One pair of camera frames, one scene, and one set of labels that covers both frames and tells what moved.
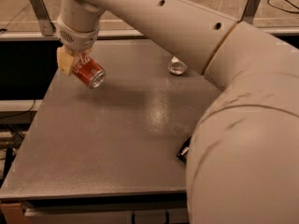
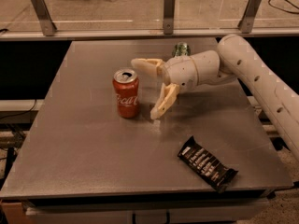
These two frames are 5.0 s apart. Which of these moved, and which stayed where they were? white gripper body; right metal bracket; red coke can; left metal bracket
Moved: white gripper body; red coke can
Stayed: right metal bracket; left metal bracket
